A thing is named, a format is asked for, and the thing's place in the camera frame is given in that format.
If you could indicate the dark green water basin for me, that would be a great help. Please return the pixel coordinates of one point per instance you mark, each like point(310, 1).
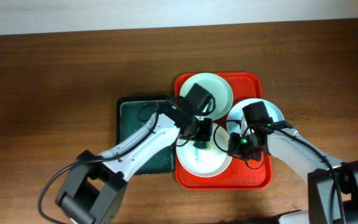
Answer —
point(130, 112)

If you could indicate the red plastic tray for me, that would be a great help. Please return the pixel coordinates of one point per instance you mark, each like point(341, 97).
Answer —
point(233, 174)

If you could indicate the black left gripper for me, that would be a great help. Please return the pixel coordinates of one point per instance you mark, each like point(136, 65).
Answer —
point(207, 135)

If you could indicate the pale green plate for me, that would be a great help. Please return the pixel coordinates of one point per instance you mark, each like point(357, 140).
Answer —
point(217, 86)

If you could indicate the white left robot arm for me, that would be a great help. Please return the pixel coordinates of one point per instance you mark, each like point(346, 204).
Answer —
point(94, 188)

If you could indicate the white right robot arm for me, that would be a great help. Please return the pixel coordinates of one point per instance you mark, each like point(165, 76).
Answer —
point(258, 129)

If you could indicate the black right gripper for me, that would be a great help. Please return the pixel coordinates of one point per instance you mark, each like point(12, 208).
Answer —
point(235, 150)

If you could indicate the white plate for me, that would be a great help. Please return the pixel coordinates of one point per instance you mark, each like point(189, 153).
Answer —
point(202, 163)

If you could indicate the yellow green sponge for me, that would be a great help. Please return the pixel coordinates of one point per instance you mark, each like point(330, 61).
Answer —
point(201, 145)

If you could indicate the light blue plate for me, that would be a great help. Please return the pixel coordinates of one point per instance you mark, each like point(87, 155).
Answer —
point(237, 122)

